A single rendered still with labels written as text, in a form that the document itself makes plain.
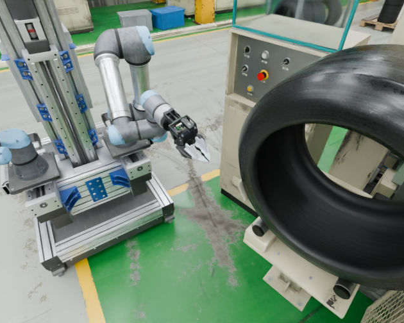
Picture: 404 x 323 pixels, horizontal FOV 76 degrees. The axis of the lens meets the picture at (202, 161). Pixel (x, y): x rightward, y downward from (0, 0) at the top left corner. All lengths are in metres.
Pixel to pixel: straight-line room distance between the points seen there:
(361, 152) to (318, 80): 0.49
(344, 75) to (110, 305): 1.66
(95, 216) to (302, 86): 1.60
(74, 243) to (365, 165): 1.57
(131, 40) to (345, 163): 0.94
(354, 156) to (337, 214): 0.21
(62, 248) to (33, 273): 0.34
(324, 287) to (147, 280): 1.14
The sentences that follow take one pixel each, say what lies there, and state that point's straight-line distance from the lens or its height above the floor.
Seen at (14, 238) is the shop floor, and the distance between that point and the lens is 2.35.
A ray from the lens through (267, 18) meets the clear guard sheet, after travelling 1.37.
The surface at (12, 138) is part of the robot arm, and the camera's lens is 1.45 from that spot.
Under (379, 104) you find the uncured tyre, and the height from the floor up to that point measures 1.43.
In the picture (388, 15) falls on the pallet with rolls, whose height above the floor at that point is 0.30.
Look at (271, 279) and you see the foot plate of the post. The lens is 1.83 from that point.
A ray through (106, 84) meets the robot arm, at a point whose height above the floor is 1.21.
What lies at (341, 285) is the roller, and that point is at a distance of 0.88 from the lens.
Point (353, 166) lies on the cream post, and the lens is 1.05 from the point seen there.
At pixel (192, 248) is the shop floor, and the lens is 1.89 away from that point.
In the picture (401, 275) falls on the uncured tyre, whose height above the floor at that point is 1.11.
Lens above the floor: 1.65
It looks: 43 degrees down
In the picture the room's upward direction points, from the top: straight up
